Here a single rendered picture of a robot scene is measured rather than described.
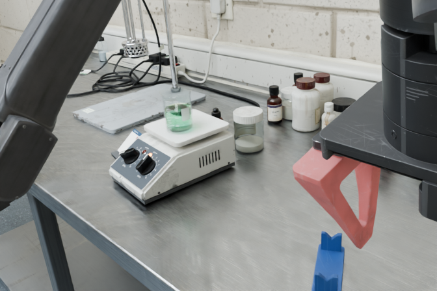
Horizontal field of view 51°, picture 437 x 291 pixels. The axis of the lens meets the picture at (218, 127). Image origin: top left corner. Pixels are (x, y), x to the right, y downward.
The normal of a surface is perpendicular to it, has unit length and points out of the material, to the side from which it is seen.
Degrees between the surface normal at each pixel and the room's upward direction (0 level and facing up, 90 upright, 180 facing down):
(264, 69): 90
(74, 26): 89
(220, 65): 90
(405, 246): 0
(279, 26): 90
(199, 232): 0
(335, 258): 0
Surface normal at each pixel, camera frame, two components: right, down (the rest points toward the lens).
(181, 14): -0.72, 0.32
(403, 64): -0.86, 0.40
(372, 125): -0.21, -0.84
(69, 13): 0.66, 0.22
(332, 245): -0.29, 0.39
